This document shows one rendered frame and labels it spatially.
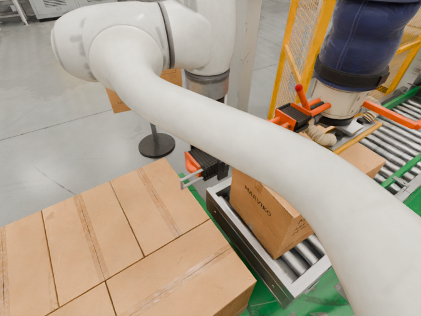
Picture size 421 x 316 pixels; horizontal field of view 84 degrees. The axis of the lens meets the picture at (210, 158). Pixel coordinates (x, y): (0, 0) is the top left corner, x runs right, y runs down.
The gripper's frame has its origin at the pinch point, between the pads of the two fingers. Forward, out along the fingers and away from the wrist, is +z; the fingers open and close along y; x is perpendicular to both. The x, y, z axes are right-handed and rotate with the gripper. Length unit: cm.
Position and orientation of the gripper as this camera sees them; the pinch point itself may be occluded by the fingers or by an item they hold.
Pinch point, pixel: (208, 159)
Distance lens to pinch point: 64.7
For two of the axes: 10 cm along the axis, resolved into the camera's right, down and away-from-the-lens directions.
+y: -5.5, -5.9, 5.9
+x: -8.3, 3.9, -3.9
